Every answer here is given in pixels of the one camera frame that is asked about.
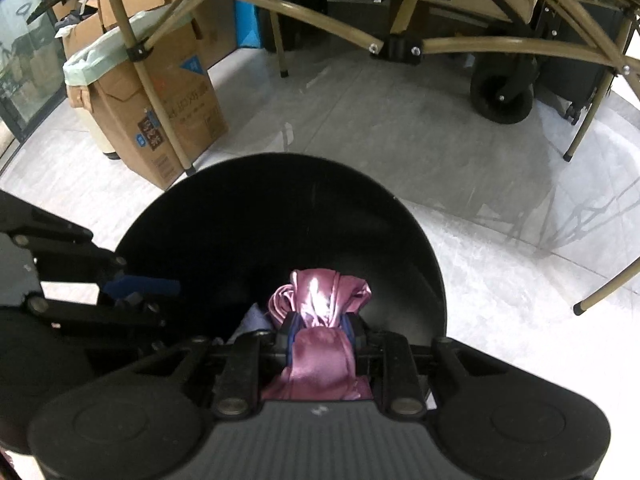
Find pink satin cloth bag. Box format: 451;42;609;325
262;269;372;402

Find black round trash bin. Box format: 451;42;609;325
116;153;447;346

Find cardboard box with green liner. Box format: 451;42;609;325
63;16;228;190

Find black wagon wheel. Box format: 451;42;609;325
470;53;538;125

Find tan slatted folding table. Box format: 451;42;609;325
27;0;640;317

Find large cardboard boxes with clothes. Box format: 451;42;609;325
62;0;238;68

